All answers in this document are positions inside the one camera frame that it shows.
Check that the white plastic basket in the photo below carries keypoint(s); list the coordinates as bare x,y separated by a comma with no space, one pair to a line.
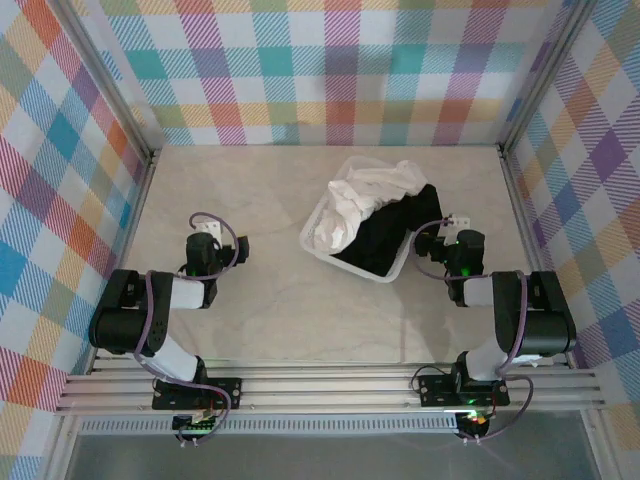
350,267

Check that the white t-shirt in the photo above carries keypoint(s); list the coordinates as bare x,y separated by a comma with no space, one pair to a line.
360,195

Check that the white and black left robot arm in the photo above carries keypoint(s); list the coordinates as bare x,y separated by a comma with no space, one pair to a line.
125,325

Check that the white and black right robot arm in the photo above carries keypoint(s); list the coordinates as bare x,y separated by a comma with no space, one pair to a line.
545,325

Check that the black garment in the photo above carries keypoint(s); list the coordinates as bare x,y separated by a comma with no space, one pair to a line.
390,235

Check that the small controller circuit board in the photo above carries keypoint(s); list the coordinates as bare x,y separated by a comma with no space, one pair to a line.
197,424
472,420

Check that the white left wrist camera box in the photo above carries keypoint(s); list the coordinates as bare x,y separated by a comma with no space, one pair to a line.
209,230

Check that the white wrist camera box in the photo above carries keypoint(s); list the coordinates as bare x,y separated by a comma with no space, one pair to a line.
461,221
209,230

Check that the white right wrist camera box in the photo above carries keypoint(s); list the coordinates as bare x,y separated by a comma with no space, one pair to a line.
461,221

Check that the aluminium side rail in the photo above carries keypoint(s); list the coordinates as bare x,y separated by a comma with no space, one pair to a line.
131,240
520,210

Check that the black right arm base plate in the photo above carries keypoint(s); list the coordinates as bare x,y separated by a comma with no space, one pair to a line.
435,390

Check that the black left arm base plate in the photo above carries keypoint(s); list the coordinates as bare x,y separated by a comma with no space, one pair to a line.
227,392

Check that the aluminium mounting rail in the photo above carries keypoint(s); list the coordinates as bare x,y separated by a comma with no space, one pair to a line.
325,390

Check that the aluminium frame post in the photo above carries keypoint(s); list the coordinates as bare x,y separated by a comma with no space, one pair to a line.
105,75
546,75

